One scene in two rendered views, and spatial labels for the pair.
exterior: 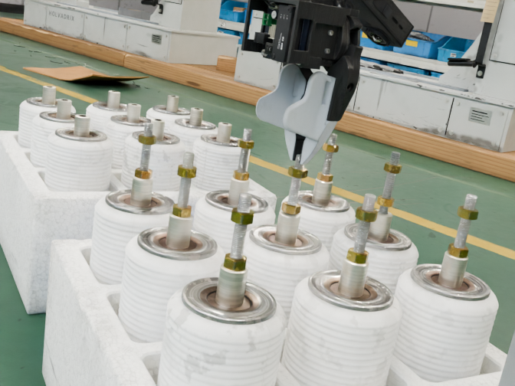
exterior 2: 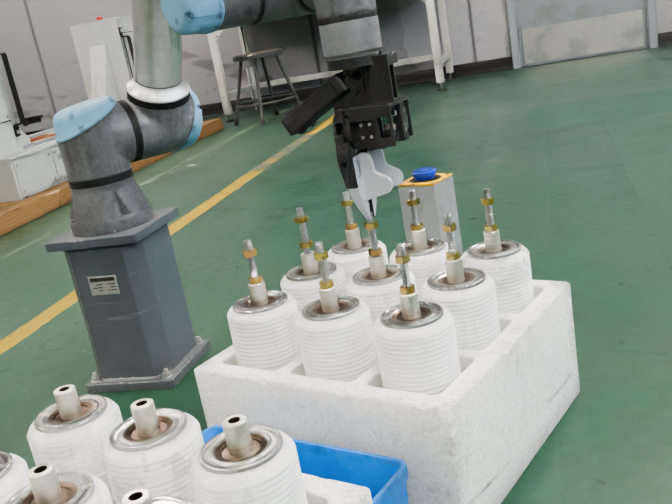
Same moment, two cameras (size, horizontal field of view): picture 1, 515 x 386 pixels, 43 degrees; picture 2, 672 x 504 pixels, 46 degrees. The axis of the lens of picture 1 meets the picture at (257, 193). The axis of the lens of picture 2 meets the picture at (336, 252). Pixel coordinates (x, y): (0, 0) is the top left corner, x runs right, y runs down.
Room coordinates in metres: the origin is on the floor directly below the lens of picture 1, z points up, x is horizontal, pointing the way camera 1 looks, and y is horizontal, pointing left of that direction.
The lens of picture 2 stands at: (1.09, 0.90, 0.60)
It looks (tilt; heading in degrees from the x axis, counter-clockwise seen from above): 16 degrees down; 247
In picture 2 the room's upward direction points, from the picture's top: 10 degrees counter-clockwise
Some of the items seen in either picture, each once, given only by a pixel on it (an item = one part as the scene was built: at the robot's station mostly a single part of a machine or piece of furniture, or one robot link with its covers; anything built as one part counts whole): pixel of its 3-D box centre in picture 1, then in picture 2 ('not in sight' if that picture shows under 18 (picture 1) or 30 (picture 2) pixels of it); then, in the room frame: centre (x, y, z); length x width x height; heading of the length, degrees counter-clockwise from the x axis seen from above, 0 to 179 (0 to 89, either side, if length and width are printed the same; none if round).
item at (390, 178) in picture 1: (388, 185); (303, 232); (0.69, -0.14, 0.31); 0.01 x 0.01 x 0.08
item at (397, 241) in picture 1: (377, 237); (311, 272); (0.69, -0.14, 0.25); 0.08 x 0.08 x 0.01
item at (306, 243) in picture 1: (285, 240); (379, 275); (0.63, -0.04, 0.25); 0.08 x 0.08 x 0.01
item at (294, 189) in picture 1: (293, 191); (373, 239); (0.63, -0.04, 0.30); 0.01 x 0.01 x 0.08
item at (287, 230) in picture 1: (287, 228); (377, 267); (0.63, -0.04, 0.26); 0.02 x 0.02 x 0.03
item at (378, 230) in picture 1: (379, 226); (309, 263); (0.69, -0.14, 0.26); 0.02 x 0.02 x 0.03
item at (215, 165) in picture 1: (215, 192); (93, 488); (1.07, 0.07, 0.16); 0.10 x 0.10 x 0.18
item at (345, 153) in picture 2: not in sight; (349, 153); (0.65, -0.02, 0.43); 0.05 x 0.02 x 0.09; 40
